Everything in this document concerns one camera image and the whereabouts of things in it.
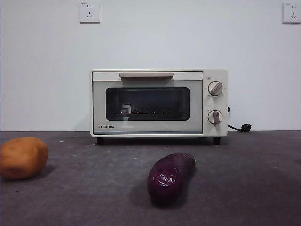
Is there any oven door with glass window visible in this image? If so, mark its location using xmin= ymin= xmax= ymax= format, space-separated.
xmin=92 ymin=71 xmax=204 ymax=135

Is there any metal wire oven rack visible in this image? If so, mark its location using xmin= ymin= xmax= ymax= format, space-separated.
xmin=112 ymin=110 xmax=189 ymax=115

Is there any purple eggplant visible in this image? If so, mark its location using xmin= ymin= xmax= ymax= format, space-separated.
xmin=147 ymin=153 xmax=198 ymax=206

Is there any brown potato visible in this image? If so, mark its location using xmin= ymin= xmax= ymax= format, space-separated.
xmin=0 ymin=137 xmax=49 ymax=181

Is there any cream toaster oven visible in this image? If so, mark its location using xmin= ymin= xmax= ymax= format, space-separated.
xmin=90 ymin=68 xmax=228 ymax=145

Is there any beige oven knob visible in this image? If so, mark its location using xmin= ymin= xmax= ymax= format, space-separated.
xmin=207 ymin=109 xmax=224 ymax=125
xmin=208 ymin=81 xmax=224 ymax=97

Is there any white wall socket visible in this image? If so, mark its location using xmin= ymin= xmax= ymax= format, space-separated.
xmin=79 ymin=1 xmax=101 ymax=24
xmin=282 ymin=2 xmax=301 ymax=24

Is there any black power cable with plug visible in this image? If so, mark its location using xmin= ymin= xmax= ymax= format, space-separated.
xmin=226 ymin=106 xmax=253 ymax=133

